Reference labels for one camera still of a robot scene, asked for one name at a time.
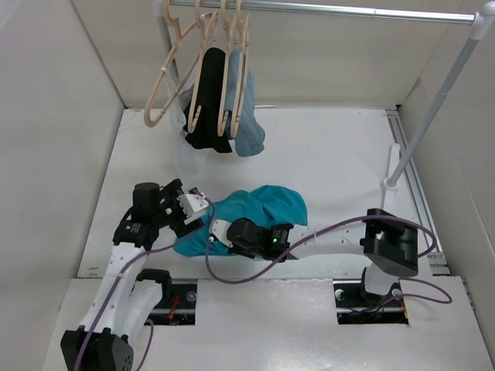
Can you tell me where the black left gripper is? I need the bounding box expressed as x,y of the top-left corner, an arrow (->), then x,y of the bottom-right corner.
153,180 -> 203,237

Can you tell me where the teal t shirt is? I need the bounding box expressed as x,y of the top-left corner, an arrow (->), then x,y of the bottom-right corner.
173,185 -> 308,257

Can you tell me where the beige wooden hanger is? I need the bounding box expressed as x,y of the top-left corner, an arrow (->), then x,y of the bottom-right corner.
144,1 -> 219,128
230,1 -> 250,138

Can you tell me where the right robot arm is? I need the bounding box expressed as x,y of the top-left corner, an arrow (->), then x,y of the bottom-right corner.
210,209 -> 418,305

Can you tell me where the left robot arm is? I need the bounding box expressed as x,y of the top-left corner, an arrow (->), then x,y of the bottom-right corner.
60,179 -> 210,370

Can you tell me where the beige hanger with black shirt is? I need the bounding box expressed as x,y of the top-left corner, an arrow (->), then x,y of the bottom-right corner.
187,0 -> 211,134

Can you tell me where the black hanging shirt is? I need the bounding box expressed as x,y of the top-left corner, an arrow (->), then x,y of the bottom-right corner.
186,47 -> 232,154

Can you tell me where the light blue hanging shirt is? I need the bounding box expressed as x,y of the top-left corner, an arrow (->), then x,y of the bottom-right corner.
224,49 -> 265,158

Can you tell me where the empty beige wooden hanger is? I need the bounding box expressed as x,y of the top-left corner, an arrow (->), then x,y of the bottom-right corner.
144,1 -> 219,128

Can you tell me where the beige hanger with blue shirt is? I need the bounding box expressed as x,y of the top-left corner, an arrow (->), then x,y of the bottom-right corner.
217,1 -> 237,137

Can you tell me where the white sheer hanging garment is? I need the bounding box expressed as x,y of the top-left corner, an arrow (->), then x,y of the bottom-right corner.
164,76 -> 208,189

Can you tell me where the metal clothes rack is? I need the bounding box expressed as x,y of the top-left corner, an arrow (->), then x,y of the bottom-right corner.
152,0 -> 495,217

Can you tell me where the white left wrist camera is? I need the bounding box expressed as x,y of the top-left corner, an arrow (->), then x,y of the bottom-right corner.
177,188 -> 210,225

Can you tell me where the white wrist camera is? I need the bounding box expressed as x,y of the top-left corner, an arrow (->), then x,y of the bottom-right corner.
177,188 -> 210,225
209,219 -> 233,247

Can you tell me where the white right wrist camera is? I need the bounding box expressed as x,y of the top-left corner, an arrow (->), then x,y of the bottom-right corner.
209,219 -> 233,247

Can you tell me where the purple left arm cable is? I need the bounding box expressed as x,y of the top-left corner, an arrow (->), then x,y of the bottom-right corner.
75,187 -> 217,371

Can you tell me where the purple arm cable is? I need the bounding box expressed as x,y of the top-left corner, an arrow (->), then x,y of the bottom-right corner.
75,187 -> 217,371
203,215 -> 453,325

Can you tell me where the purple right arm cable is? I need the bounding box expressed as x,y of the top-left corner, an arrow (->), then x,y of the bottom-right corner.
203,215 -> 453,325

